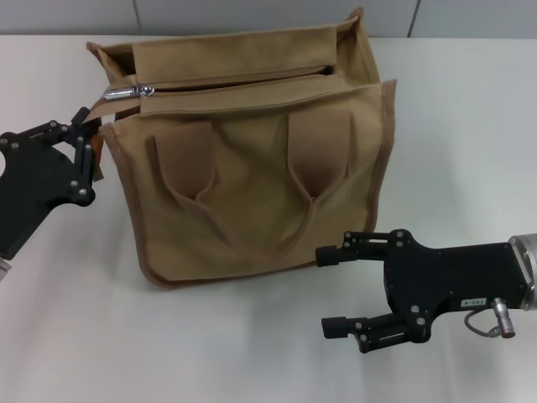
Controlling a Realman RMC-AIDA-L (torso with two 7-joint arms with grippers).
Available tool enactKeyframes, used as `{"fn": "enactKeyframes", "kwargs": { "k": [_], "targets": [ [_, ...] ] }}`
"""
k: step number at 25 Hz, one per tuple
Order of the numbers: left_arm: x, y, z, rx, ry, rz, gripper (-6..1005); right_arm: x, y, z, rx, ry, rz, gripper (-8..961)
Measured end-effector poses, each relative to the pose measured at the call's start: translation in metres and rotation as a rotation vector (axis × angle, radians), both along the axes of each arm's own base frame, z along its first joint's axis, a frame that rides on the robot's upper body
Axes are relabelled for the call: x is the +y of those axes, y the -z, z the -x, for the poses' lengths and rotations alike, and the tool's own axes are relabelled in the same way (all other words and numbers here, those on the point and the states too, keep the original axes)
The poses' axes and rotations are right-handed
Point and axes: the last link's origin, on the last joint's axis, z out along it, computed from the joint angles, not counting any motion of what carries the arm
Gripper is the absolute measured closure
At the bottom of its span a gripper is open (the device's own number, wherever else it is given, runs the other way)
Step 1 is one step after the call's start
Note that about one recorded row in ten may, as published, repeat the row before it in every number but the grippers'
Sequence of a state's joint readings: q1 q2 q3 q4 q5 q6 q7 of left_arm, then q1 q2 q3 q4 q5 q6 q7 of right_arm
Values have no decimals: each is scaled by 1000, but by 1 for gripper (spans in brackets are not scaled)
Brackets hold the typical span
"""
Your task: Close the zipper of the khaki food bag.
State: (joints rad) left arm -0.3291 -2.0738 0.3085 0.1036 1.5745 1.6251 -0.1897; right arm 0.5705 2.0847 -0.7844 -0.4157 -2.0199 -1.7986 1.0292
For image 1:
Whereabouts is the grey right gripper cable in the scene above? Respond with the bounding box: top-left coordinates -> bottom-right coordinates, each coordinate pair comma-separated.
462,309 -> 497,338

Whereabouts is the silver metal zipper pull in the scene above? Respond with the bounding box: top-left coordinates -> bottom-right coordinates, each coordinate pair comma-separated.
102,83 -> 155,102

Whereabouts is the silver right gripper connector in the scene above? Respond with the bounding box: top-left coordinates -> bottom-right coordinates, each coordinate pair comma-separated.
491,296 -> 518,339

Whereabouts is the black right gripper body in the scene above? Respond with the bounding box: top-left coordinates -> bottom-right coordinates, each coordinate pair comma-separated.
385,228 -> 528,343

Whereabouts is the khaki canvas food bag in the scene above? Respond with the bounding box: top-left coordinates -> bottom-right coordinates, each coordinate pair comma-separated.
86,4 -> 398,290

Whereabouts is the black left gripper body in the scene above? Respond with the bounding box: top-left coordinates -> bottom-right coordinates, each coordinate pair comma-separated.
0,130 -> 97,261

